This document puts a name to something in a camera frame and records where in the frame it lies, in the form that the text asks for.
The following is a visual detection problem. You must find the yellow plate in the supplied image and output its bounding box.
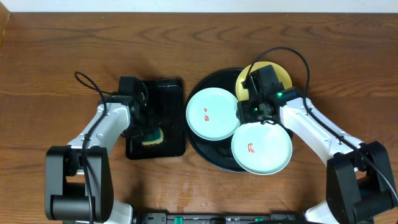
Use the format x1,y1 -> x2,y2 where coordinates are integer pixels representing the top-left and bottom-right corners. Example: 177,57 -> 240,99
235,62 -> 292,101

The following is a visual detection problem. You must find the light blue plate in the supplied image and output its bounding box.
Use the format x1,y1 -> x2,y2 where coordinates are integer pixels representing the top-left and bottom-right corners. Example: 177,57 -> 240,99
185,87 -> 240,141
231,122 -> 293,175

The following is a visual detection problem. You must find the green and yellow sponge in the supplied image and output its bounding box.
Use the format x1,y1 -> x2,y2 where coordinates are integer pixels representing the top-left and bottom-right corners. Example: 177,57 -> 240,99
142,128 -> 164,146

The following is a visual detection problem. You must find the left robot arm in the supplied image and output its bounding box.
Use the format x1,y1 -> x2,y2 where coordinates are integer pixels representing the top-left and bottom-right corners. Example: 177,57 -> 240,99
45,93 -> 145,223

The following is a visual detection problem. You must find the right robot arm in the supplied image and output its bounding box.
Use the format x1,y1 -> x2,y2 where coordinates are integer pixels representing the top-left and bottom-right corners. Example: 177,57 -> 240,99
231,87 -> 397,223

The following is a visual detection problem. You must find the black rectangular water tray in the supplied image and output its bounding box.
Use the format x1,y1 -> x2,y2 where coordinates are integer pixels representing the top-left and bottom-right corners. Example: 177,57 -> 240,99
126,79 -> 186,160

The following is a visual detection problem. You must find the round black serving tray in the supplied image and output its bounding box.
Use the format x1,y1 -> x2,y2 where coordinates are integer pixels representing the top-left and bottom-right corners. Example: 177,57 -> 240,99
183,68 -> 295,173

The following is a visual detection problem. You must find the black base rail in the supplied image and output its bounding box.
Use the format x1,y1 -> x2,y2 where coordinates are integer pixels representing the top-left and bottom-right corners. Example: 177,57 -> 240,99
132,213 -> 309,224

